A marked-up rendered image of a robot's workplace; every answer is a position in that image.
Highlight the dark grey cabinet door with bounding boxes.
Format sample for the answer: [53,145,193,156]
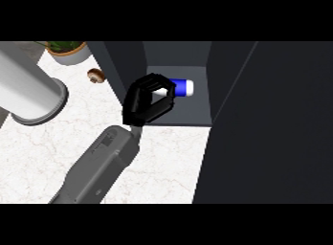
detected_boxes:
[192,41,333,205]

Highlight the potted plant in grey pot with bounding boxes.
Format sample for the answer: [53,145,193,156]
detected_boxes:
[34,41,93,67]

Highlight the small brown mushroom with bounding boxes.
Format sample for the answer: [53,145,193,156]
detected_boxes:
[86,67,108,84]

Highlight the blue and white water bottle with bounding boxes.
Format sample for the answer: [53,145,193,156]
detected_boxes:
[150,78,195,98]

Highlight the dark grey cabinet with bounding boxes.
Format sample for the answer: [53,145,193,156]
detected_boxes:
[86,41,260,128]

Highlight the white cylinder with grey rim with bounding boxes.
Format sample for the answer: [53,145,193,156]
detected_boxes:
[0,41,71,126]

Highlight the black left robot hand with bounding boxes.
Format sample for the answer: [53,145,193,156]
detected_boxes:
[121,73,179,127]

